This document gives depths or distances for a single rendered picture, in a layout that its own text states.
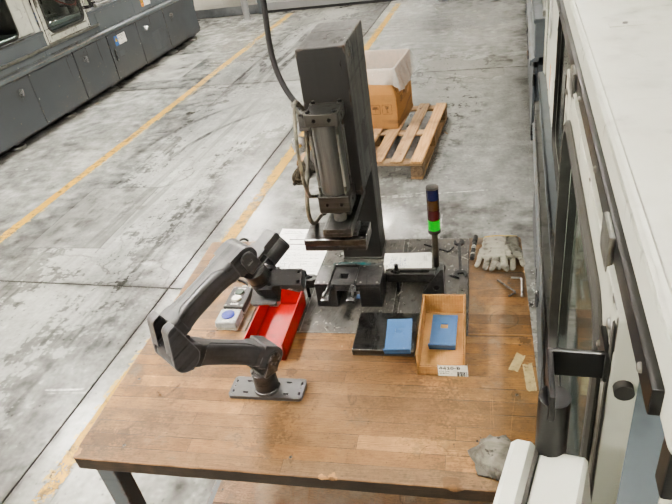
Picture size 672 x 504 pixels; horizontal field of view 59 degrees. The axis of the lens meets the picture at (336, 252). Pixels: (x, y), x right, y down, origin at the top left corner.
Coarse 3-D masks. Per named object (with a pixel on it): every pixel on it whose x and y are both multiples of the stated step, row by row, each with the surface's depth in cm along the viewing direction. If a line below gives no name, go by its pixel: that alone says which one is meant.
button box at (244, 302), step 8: (240, 240) 224; (248, 240) 233; (240, 280) 200; (240, 288) 192; (248, 288) 192; (232, 296) 189; (248, 296) 189; (224, 304) 186; (232, 304) 186; (240, 304) 185; (248, 304) 189
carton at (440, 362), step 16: (432, 304) 171; (448, 304) 170; (464, 304) 164; (464, 320) 159; (464, 336) 153; (416, 352) 151; (432, 352) 159; (448, 352) 159; (464, 352) 149; (432, 368) 152; (448, 368) 151; (464, 368) 150
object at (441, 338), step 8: (432, 320) 170; (440, 320) 169; (448, 320) 169; (456, 320) 168; (432, 328) 167; (440, 328) 166; (448, 328) 166; (456, 328) 165; (432, 336) 164; (440, 336) 164; (448, 336) 163; (432, 344) 158; (440, 344) 157; (448, 344) 157
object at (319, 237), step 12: (360, 204) 179; (336, 216) 168; (348, 216) 171; (312, 228) 176; (324, 228) 167; (336, 228) 166; (348, 228) 165; (360, 228) 172; (312, 240) 170; (324, 240) 170; (336, 240) 169; (348, 240) 168; (360, 240) 167
